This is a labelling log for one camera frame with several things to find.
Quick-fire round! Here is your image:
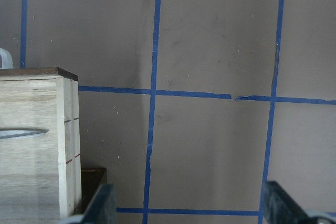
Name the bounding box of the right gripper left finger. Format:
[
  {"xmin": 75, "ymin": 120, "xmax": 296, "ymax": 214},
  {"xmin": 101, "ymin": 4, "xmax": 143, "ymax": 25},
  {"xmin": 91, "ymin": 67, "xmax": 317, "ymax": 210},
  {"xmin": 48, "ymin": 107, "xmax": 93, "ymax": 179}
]
[{"xmin": 59, "ymin": 184, "xmax": 116, "ymax": 224}]

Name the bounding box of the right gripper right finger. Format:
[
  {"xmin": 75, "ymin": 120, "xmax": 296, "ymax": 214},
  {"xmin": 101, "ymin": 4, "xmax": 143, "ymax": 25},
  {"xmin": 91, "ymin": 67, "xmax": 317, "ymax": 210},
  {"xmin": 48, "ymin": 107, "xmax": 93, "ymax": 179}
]
[{"xmin": 263, "ymin": 181, "xmax": 335, "ymax": 223}]

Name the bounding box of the light wooden drawer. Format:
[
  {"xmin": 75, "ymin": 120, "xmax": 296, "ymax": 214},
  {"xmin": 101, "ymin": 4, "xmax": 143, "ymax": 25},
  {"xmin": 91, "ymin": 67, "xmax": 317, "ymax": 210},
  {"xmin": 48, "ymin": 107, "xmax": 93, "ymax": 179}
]
[{"xmin": 1, "ymin": 67, "xmax": 82, "ymax": 223}]

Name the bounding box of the white drawer handle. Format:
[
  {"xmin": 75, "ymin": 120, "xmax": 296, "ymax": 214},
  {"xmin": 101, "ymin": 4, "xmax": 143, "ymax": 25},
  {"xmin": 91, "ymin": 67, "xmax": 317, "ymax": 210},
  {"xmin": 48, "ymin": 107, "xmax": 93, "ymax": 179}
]
[{"xmin": 0, "ymin": 48, "xmax": 13, "ymax": 69}]

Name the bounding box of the dark brown wooden cabinet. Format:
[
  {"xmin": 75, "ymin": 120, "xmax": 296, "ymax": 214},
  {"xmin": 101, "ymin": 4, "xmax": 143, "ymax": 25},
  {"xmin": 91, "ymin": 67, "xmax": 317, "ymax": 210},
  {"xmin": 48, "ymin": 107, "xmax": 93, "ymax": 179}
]
[{"xmin": 73, "ymin": 168, "xmax": 107, "ymax": 215}]

